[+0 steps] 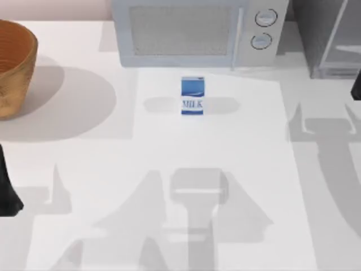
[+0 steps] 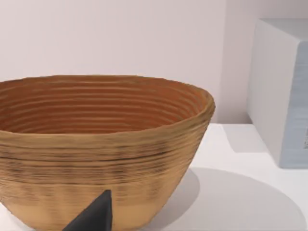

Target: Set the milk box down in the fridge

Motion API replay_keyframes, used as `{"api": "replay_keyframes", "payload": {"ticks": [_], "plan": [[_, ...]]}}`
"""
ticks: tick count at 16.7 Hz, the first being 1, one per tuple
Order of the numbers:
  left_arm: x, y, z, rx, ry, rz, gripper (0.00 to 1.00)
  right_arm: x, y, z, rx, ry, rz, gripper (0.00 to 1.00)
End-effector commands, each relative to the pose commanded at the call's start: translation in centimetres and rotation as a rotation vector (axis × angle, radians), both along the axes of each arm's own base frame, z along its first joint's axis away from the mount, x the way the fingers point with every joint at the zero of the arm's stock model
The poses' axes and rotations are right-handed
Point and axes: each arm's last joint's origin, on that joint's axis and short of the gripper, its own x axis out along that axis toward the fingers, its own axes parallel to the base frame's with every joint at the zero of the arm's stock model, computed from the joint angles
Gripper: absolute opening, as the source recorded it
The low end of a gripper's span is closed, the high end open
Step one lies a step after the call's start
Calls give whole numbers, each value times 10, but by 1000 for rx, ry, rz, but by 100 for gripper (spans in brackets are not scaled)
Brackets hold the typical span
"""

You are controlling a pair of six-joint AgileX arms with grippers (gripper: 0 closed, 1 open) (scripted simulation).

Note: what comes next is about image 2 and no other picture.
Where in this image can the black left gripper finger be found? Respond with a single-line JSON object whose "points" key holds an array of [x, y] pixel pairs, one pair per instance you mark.
{"points": [[97, 215]]}

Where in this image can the brown woven basket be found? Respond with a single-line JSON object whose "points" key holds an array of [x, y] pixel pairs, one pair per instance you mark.
{"points": [[101, 154]]}

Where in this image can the pale blue box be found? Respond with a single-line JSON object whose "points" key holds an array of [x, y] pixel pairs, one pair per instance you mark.
{"points": [[276, 96]]}

